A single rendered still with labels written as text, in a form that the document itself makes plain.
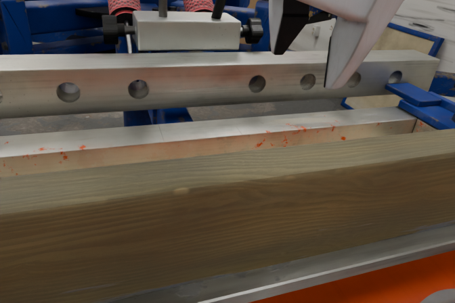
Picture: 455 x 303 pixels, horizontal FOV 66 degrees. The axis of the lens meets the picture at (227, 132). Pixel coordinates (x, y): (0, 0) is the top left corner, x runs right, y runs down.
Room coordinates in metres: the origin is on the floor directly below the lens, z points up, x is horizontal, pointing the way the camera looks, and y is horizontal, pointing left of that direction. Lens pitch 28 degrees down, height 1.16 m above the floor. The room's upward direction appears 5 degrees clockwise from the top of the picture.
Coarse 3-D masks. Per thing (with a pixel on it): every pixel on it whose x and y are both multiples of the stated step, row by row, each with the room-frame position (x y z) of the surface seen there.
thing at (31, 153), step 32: (128, 128) 0.30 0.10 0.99; (160, 128) 0.31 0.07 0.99; (192, 128) 0.31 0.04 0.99; (224, 128) 0.32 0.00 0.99; (256, 128) 0.33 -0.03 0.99; (288, 128) 0.33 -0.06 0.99; (320, 128) 0.34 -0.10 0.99; (352, 128) 0.36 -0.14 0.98; (384, 128) 0.37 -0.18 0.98; (416, 128) 0.39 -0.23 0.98; (0, 160) 0.23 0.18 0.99; (32, 160) 0.24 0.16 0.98; (64, 160) 0.25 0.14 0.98; (96, 160) 0.26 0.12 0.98; (128, 160) 0.27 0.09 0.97
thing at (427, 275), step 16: (432, 256) 0.20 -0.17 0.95; (448, 256) 0.20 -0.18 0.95; (368, 272) 0.18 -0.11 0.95; (384, 272) 0.18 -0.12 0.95; (400, 272) 0.18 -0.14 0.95; (416, 272) 0.19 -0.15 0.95; (432, 272) 0.19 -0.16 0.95; (448, 272) 0.19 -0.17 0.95; (304, 288) 0.16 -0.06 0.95; (320, 288) 0.16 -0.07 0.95; (336, 288) 0.16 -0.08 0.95; (352, 288) 0.17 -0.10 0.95; (368, 288) 0.17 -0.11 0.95; (384, 288) 0.17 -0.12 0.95; (400, 288) 0.17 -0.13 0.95; (416, 288) 0.17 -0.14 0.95; (432, 288) 0.17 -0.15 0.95; (448, 288) 0.17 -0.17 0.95
